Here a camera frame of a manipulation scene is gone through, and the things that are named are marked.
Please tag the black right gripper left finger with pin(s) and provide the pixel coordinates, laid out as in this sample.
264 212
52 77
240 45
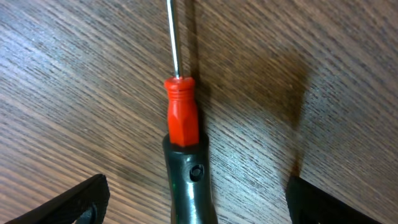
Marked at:
85 203

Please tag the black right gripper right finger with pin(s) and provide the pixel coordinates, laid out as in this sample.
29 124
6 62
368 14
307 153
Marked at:
308 204

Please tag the red black handled screwdriver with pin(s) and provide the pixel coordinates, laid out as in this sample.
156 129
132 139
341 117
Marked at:
185 147

